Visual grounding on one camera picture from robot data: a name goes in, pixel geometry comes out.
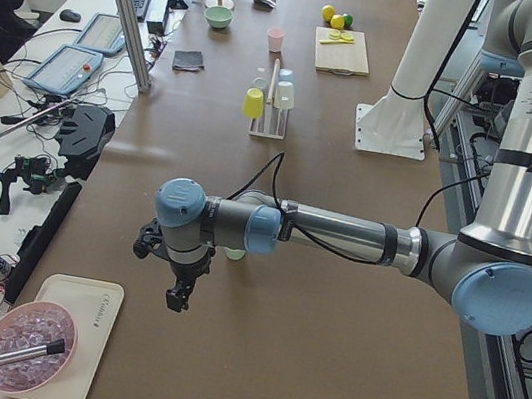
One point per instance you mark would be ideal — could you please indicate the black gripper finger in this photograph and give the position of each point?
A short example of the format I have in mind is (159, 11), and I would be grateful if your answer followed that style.
(185, 290)
(172, 296)

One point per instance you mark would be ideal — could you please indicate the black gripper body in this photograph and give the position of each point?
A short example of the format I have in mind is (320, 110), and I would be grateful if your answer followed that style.
(188, 271)

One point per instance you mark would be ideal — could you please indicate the mint green cup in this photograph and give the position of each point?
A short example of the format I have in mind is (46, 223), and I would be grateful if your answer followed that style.
(234, 254)

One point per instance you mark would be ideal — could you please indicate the pink cup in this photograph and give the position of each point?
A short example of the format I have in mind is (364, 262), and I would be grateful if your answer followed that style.
(275, 37)

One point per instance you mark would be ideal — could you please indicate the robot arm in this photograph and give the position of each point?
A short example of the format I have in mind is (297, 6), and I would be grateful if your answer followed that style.
(484, 271)

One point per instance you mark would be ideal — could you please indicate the yellow cup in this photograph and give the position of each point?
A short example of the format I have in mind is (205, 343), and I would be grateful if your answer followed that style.
(253, 104)

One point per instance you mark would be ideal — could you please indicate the grey cup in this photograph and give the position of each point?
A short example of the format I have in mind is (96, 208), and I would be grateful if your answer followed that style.
(260, 83)

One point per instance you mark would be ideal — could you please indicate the cream white cup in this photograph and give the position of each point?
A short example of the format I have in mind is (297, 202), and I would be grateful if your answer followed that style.
(284, 98)

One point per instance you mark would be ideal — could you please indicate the light blue cup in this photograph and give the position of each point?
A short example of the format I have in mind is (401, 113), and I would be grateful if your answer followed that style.
(286, 75)

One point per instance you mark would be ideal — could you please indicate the cream plastic tray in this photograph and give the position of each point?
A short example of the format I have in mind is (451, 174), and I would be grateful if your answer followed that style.
(93, 305)

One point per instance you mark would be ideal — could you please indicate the black flat bar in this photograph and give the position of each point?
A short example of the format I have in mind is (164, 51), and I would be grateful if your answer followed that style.
(37, 241)

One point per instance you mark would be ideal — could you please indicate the black perforated device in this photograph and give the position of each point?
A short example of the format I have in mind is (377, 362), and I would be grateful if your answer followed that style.
(82, 138)

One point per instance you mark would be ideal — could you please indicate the metal rod with black tip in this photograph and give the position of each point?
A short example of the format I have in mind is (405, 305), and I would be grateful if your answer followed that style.
(55, 347)

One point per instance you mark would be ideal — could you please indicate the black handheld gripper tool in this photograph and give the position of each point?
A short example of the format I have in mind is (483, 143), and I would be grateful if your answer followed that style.
(35, 173)

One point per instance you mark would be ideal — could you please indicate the grey folded cloth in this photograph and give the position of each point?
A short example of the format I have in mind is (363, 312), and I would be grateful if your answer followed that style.
(187, 60)

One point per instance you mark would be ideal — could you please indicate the near blue teach pendant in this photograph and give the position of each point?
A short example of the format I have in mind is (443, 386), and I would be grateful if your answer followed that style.
(65, 70)

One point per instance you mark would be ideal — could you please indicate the blue teach pendant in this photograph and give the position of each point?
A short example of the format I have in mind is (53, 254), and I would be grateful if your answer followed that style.
(102, 34)
(65, 70)

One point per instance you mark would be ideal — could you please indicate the far blue teach pendant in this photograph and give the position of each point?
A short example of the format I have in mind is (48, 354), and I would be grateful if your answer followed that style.
(102, 34)

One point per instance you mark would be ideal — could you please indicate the mint green bowl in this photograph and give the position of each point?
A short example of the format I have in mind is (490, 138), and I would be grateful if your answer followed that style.
(218, 17)

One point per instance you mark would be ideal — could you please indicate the black computer mouse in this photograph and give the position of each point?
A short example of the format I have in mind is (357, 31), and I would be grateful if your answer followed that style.
(70, 15)

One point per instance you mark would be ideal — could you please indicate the yellow plastic knife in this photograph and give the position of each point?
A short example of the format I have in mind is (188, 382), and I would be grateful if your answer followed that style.
(334, 41)

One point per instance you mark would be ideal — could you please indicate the wooden cutting board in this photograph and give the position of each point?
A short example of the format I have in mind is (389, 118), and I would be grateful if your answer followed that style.
(341, 59)

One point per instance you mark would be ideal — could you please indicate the lemon slice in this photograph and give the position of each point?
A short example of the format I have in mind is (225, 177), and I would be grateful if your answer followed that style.
(334, 35)
(346, 36)

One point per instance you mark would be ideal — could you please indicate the yellow lemon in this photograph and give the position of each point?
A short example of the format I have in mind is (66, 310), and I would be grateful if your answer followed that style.
(337, 21)
(327, 12)

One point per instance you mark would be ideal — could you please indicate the green lime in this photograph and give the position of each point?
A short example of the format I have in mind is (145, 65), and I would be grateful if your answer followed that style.
(348, 20)

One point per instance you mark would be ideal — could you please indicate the white wire cup rack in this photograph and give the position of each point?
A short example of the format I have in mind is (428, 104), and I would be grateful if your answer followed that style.
(273, 123)

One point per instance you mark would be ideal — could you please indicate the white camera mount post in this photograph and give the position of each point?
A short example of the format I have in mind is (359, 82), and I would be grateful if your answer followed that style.
(395, 124)

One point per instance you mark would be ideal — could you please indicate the aluminium frame post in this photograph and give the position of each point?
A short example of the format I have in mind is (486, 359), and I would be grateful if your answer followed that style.
(134, 44)

